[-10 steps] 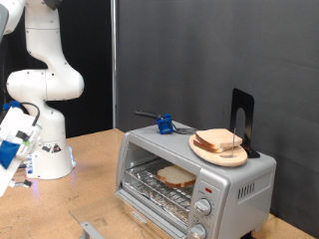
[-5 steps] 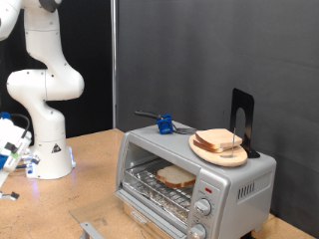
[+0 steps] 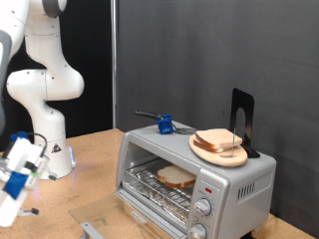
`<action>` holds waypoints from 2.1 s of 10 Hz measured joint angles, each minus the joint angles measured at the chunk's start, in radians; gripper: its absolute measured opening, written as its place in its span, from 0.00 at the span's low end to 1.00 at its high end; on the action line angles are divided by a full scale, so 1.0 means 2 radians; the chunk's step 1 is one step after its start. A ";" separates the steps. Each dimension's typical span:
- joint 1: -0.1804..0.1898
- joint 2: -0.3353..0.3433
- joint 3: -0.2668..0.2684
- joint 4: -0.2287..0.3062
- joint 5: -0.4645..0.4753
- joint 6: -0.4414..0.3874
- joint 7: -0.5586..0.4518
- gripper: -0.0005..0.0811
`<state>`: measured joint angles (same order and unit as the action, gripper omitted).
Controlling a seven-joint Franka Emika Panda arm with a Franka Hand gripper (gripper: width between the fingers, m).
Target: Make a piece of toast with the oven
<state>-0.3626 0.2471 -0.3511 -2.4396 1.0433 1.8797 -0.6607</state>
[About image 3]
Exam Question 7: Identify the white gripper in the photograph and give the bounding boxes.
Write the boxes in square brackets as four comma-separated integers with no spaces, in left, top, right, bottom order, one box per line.
[0,171,58,229]

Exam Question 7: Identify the glass oven door with handle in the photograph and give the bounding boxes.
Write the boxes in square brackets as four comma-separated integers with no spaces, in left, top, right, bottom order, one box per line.
[69,188,187,239]

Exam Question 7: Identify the white bread slice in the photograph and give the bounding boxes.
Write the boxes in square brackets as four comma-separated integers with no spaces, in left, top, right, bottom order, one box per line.
[156,164,197,189]
[192,138,224,154]
[194,128,243,149]

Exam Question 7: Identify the metal spatula with blue block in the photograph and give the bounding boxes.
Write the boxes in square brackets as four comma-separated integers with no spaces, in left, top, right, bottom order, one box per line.
[134,110,199,135]

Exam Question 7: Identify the silver oven knob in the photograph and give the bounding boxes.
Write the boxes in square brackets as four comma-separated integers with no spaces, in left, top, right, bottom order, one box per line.
[193,198,212,217]
[189,223,207,239]

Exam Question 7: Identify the silver toaster oven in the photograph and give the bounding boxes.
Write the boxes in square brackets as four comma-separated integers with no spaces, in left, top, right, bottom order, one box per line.
[114,119,278,239]

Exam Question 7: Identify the black curtain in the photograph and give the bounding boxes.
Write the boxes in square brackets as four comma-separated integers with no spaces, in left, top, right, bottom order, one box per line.
[0,0,116,153]

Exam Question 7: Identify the vertical metal pole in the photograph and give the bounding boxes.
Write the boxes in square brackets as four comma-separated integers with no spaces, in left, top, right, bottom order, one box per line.
[110,0,119,129]

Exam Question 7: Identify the round wooden board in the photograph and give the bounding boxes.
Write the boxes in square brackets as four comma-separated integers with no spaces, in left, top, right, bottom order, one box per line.
[188,133,249,168]

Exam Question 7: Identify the thin metal pin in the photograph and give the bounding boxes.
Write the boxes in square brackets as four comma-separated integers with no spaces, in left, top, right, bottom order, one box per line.
[230,127,237,158]

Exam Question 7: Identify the black metal bookend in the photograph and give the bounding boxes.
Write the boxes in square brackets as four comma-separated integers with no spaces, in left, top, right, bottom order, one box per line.
[229,88,261,159]

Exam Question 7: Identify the white wrist camera blue mount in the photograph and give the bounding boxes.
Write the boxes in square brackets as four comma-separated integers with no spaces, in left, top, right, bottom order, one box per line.
[0,130,51,201]

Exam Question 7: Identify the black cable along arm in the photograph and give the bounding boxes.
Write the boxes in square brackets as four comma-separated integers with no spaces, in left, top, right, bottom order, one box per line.
[25,131,49,157]

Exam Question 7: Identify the wire oven rack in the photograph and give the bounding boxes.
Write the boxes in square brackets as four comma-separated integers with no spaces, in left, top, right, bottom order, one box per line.
[123,158,197,213]

